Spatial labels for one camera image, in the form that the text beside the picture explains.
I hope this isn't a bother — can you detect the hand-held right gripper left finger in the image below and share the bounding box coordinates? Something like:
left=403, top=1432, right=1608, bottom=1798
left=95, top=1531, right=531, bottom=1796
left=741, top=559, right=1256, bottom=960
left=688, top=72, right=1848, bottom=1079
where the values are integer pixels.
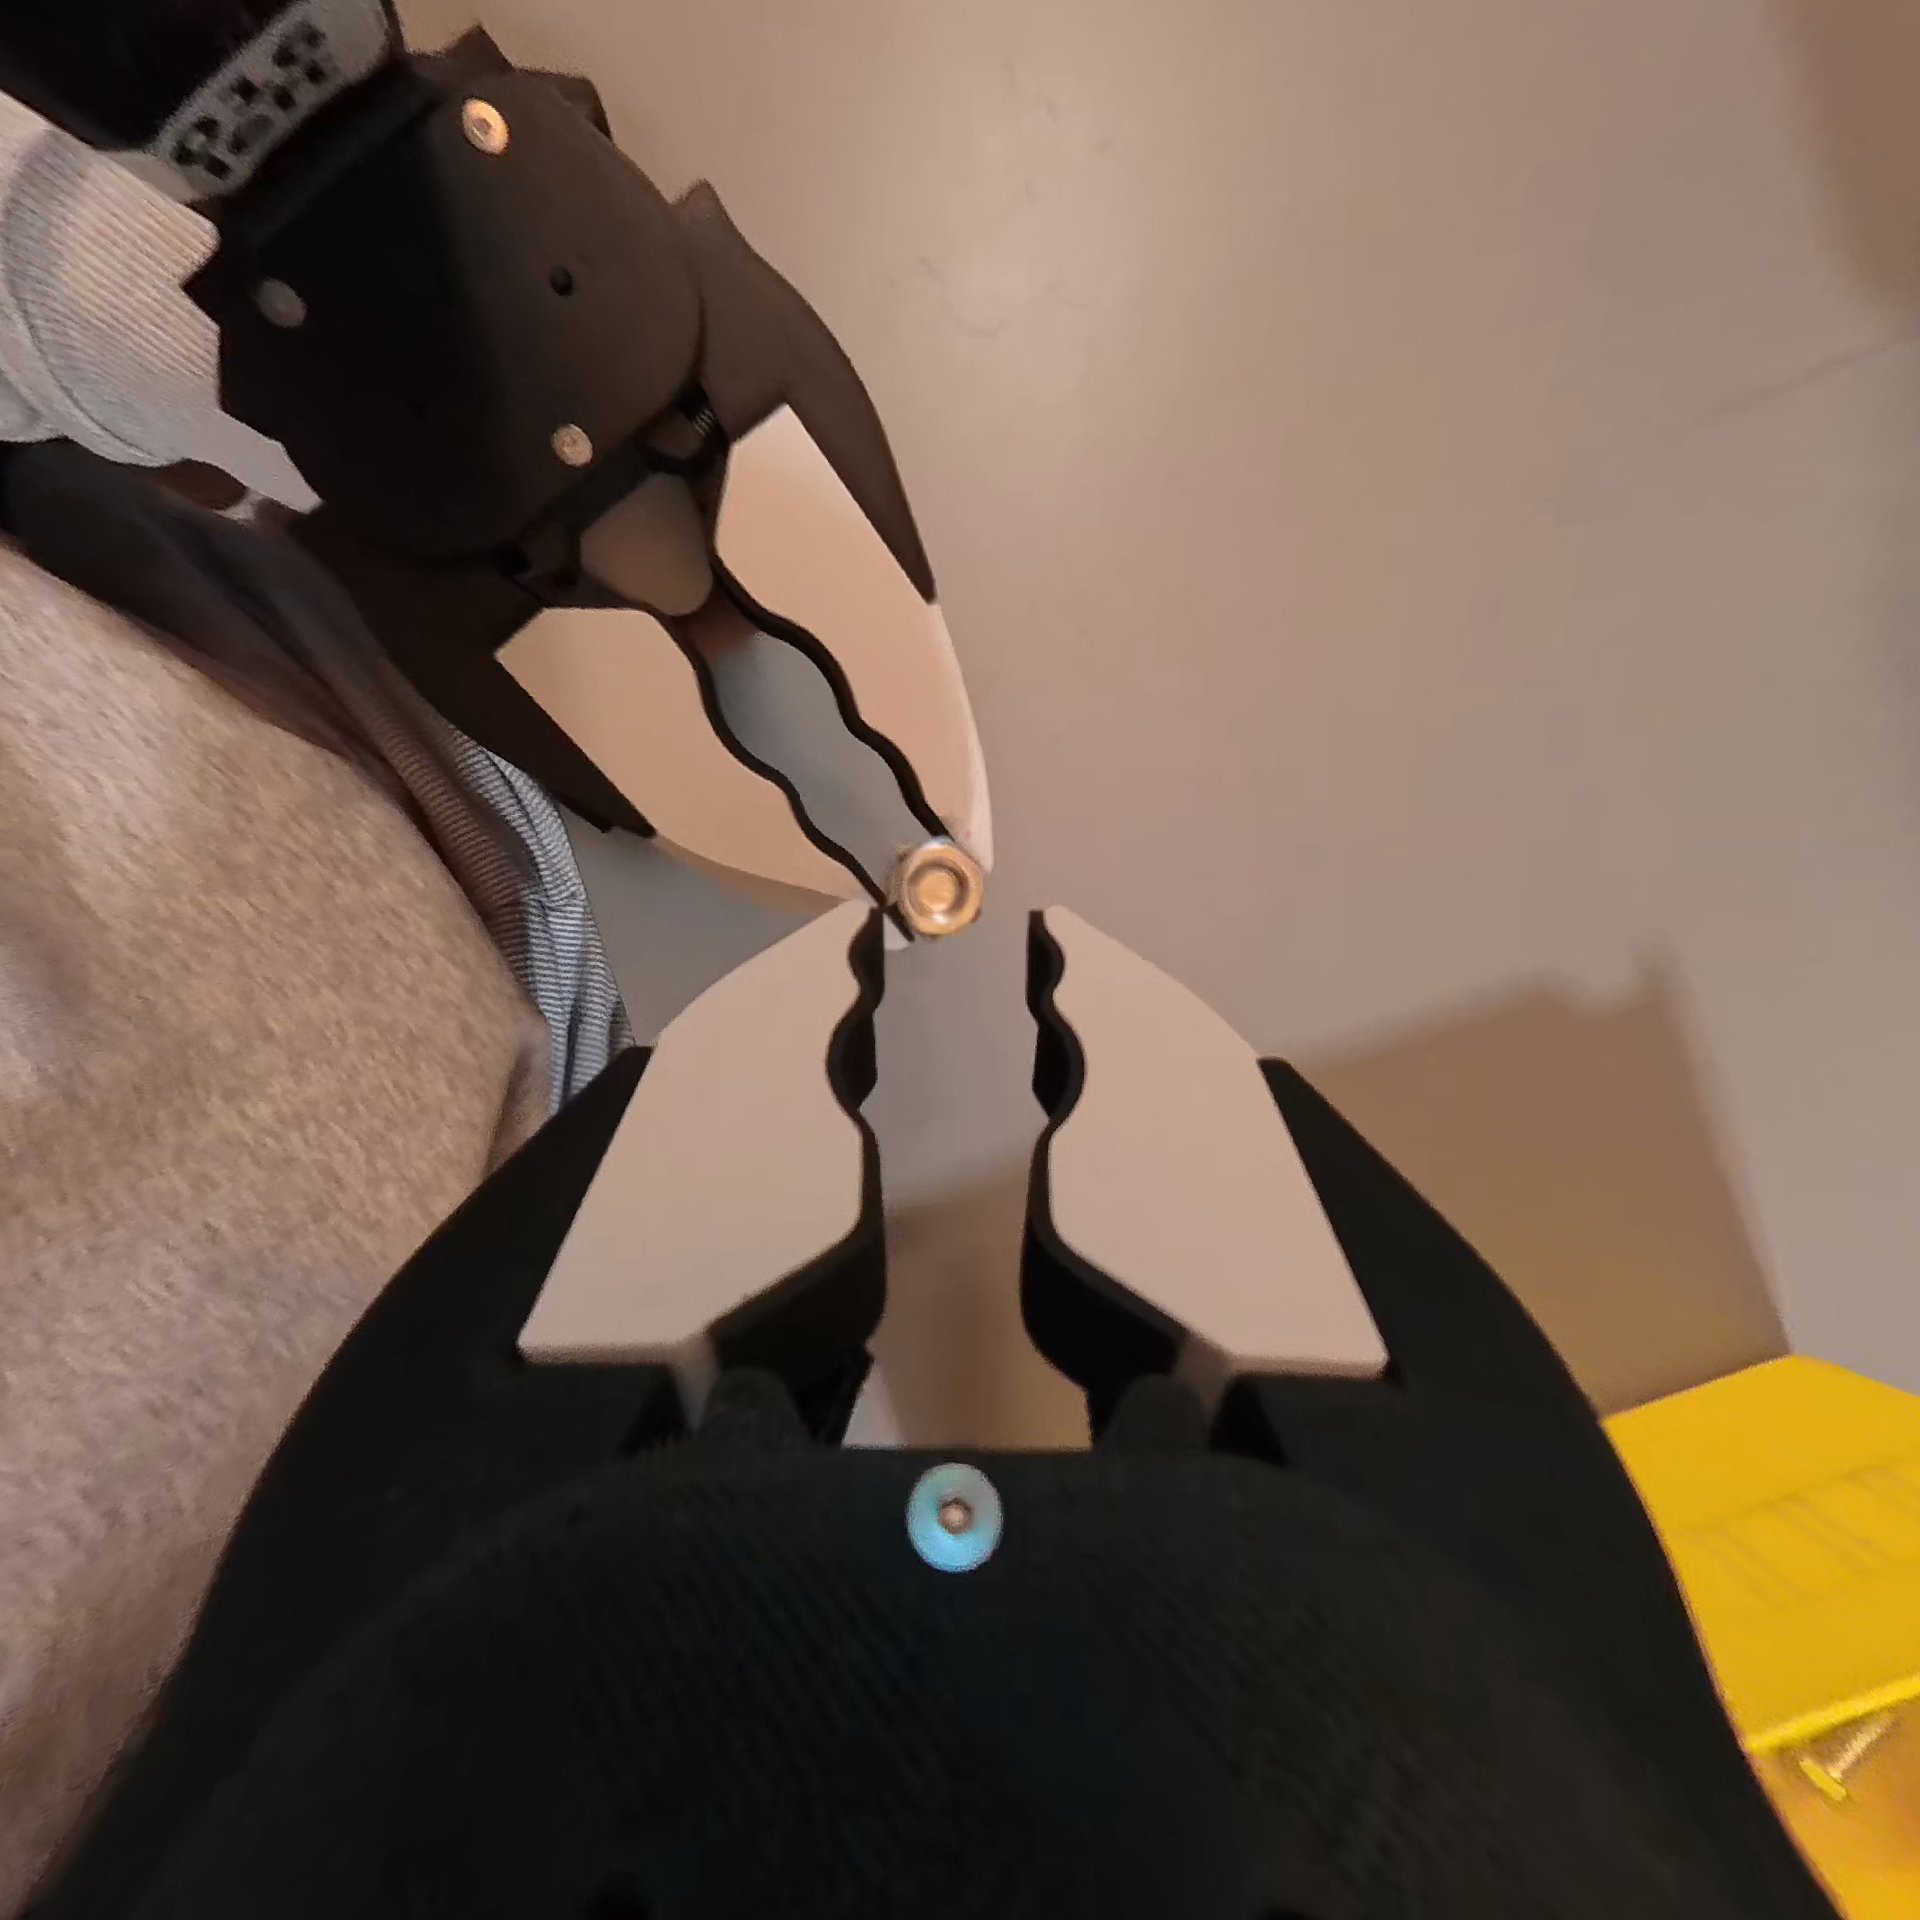
left=517, top=900, right=888, bottom=1420

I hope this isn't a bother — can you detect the yellow plastic bin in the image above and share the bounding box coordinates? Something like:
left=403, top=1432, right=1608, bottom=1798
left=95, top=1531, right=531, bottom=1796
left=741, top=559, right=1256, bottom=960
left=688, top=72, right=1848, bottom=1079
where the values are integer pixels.
left=1602, top=1352, right=1920, bottom=1920

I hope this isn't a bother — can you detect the person's left forearm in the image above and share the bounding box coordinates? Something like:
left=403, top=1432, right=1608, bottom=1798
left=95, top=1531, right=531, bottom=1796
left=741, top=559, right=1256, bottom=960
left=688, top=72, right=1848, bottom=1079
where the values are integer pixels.
left=0, top=88, right=317, bottom=511

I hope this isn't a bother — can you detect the striped grey shirt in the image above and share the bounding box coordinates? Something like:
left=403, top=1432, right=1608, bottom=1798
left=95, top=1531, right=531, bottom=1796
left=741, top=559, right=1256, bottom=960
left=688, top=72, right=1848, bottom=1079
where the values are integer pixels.
left=0, top=441, right=632, bottom=1112

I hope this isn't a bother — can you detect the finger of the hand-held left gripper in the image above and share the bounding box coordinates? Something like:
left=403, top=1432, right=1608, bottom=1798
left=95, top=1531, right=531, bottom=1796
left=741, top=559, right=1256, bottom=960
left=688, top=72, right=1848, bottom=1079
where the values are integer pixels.
left=495, top=603, right=916, bottom=950
left=708, top=405, right=995, bottom=887

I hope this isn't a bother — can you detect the silver bolt with nuts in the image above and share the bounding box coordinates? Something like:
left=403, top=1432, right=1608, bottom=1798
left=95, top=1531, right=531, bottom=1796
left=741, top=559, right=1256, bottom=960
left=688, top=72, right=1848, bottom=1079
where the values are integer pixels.
left=891, top=838, right=989, bottom=940

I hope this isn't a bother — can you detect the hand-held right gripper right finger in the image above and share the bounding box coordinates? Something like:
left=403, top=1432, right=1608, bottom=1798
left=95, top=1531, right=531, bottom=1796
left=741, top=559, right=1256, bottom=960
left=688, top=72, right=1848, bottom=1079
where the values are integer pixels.
left=1024, top=903, right=1391, bottom=1377

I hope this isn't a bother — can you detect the person's grey hoodie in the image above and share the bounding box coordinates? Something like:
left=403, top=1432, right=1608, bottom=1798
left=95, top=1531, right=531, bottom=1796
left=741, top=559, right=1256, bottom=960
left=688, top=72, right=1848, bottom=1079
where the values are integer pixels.
left=0, top=540, right=557, bottom=1905

